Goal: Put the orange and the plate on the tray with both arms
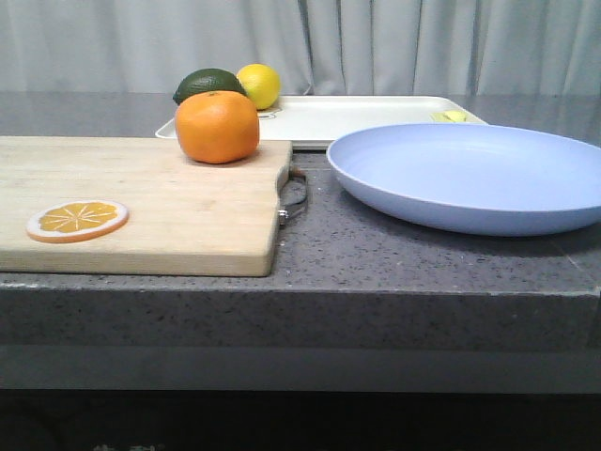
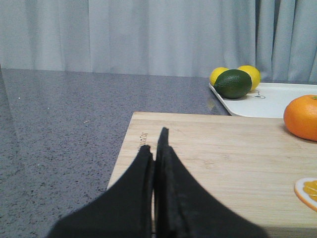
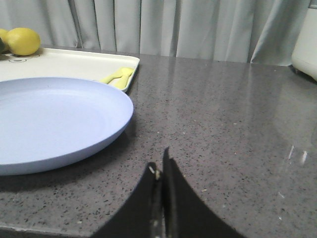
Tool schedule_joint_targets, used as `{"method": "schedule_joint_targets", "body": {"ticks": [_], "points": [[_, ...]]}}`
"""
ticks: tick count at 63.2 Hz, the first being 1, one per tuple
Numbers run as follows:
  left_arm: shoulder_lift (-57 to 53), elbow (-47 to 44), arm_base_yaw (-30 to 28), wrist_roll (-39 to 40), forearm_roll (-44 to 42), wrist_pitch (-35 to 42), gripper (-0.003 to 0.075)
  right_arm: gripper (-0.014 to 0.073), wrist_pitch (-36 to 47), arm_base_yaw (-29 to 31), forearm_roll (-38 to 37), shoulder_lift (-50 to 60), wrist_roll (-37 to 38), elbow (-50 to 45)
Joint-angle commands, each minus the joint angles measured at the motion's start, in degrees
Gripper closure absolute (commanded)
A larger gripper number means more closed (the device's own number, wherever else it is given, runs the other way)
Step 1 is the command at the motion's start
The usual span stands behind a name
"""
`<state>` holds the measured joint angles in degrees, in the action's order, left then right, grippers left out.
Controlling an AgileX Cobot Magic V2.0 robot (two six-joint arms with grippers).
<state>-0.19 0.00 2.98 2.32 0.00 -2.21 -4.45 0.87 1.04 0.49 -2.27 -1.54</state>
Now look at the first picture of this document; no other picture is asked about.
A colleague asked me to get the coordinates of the orange fruit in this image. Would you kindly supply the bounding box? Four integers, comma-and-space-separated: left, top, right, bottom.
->
175, 90, 259, 164

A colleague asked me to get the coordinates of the light blue plate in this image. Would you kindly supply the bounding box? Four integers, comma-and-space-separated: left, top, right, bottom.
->
327, 123, 600, 237

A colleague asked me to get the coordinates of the cream white tray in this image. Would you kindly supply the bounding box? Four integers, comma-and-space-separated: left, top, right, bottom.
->
155, 95, 490, 151

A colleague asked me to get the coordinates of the yellow printed tray decoration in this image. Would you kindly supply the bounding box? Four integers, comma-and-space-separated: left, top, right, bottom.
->
430, 110, 468, 123

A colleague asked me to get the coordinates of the wooden cutting board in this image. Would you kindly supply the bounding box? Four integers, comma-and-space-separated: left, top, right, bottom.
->
1, 136, 292, 276

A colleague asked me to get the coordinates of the yellow lemon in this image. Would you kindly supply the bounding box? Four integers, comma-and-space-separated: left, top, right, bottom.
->
237, 64, 281, 110

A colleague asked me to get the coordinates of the green lime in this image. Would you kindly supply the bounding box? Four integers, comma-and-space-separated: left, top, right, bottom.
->
172, 68, 247, 105

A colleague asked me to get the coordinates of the grey curtain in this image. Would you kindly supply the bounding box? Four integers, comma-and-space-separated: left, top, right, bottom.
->
1, 1, 600, 95

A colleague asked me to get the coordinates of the orange slice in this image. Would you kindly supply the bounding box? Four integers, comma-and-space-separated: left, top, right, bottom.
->
26, 200, 130, 243

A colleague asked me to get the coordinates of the metal cutting board handle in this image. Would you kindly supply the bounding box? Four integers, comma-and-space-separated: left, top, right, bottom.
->
277, 167, 309, 227

